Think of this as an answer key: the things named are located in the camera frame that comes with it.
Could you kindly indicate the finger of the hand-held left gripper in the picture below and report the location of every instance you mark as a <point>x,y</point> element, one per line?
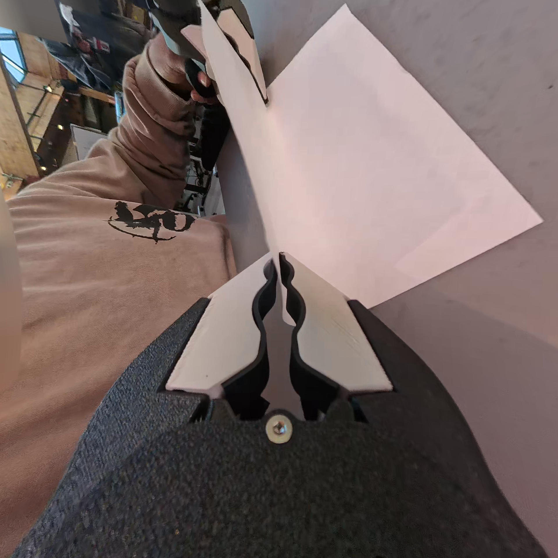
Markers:
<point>196,41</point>
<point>248,52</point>

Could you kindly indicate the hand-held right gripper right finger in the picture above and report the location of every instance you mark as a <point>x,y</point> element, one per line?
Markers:
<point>340,348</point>

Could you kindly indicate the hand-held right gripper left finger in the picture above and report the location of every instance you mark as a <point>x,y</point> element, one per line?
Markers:
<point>213,348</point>

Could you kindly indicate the white paper sheet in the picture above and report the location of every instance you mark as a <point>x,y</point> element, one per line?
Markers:
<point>348,152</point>

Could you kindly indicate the person's left forearm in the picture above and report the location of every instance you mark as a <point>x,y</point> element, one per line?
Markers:
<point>148,130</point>

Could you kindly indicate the grey desk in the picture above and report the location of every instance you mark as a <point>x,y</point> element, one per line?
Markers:
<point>479,87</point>

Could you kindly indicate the person's left hand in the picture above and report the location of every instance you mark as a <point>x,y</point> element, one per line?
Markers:
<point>174,67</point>

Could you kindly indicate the white rolling whiteboard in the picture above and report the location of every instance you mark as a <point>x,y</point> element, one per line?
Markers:
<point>87,141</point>

